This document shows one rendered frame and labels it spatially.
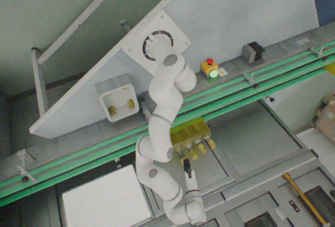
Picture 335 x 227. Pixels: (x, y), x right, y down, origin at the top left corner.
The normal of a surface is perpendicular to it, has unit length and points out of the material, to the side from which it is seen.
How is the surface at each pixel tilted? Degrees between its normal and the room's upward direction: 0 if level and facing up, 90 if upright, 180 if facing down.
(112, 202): 90
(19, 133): 90
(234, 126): 89
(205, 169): 90
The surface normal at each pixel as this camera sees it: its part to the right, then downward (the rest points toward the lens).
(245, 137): -0.11, -0.63
